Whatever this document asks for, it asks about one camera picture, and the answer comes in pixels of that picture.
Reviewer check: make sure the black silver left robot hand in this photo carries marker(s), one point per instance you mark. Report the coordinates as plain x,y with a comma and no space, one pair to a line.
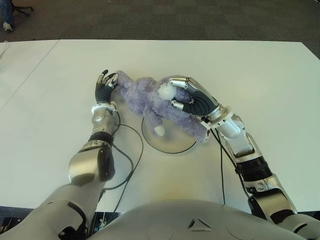
102,92

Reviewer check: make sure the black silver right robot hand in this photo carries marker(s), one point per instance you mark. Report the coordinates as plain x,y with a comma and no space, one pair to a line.
202,102

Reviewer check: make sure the purple plush bunny doll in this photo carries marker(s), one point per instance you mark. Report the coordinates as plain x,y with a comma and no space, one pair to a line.
147,97

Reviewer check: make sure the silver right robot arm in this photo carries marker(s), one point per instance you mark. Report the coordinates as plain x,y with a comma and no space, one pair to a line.
237,132

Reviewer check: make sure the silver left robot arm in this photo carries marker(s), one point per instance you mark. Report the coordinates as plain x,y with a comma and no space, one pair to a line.
82,167

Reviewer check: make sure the white plate with black rim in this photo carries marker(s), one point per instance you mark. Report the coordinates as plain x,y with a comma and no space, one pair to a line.
175,142

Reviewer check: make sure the silver robot torso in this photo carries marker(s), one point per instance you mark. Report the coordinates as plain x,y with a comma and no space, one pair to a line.
195,222

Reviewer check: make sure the person leg in jeans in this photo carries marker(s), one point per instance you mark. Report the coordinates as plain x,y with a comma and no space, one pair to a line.
7,13

